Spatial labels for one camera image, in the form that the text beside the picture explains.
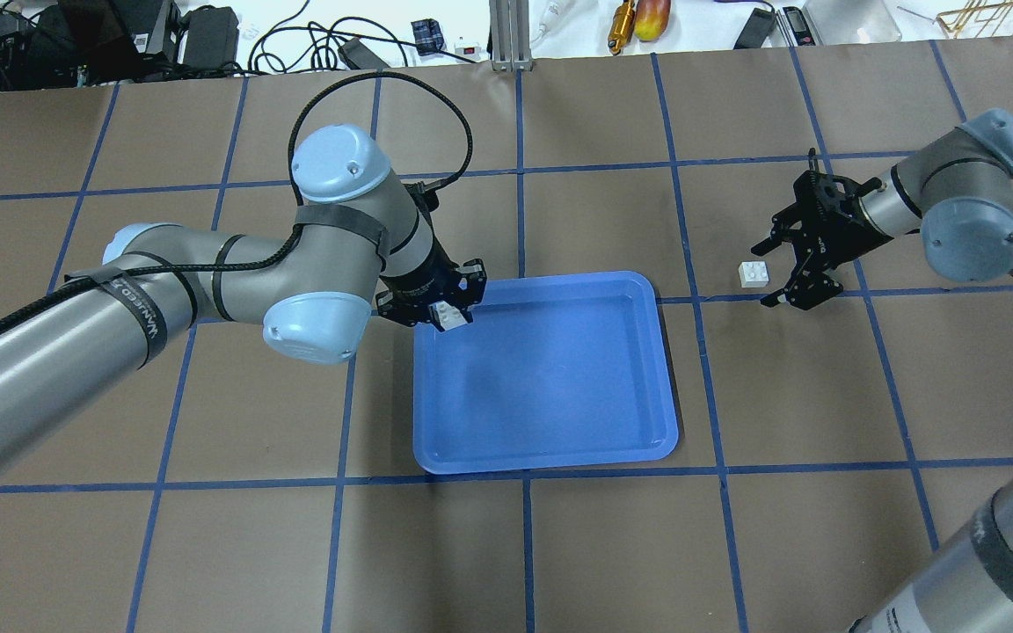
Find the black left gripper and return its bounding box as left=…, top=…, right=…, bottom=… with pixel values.
left=376, top=247, right=489, bottom=332

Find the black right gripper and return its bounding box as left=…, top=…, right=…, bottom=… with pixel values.
left=751, top=148, right=892, bottom=311

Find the long white block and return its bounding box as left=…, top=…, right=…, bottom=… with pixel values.
left=428, top=301, right=473, bottom=332

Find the small white block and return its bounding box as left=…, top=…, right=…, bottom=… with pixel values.
left=737, top=260, right=770, bottom=288

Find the blue plastic tray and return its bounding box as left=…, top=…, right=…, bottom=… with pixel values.
left=412, top=270, right=680, bottom=476

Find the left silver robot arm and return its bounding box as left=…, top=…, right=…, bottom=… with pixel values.
left=0, top=124, right=487, bottom=474

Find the metal tin tray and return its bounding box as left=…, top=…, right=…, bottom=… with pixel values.
left=801, top=1, right=903, bottom=47

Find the black power adapter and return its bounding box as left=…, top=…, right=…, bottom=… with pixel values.
left=734, top=8, right=777, bottom=49

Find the toy mango fruit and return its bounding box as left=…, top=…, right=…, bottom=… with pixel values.
left=634, top=0, right=672, bottom=41

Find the gold brass bottle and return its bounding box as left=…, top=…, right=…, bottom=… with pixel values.
left=607, top=0, right=637, bottom=56

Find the aluminium frame post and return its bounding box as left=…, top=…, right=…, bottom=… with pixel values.
left=487, top=0, right=535, bottom=72

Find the gold wire rack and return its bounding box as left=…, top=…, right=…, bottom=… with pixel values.
left=934, top=1, right=1013, bottom=39

